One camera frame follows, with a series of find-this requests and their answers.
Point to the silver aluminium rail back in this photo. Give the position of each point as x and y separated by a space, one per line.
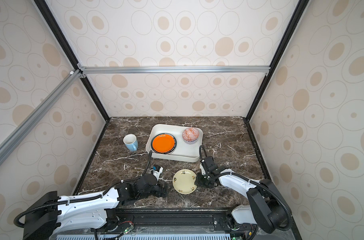
175 70

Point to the orange plate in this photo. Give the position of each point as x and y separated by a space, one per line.
163 143

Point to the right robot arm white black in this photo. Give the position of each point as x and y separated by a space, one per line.
267 208

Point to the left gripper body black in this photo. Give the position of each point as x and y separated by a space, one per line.
155 190

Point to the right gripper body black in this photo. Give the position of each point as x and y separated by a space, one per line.
202 180

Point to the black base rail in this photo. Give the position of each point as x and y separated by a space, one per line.
218 220

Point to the silver aluminium rail left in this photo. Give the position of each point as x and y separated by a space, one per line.
15 138

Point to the red patterned bowl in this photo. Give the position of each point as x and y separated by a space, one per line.
190 135

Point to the silver aluminium rail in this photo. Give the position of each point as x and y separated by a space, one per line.
175 70
15 138

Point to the white plastic bin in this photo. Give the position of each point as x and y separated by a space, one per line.
184 151

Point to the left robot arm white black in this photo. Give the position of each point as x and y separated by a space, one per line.
53 214

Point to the blue white mug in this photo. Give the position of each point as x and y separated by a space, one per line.
131 142

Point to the cream yellow plate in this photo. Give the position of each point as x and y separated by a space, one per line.
184 181

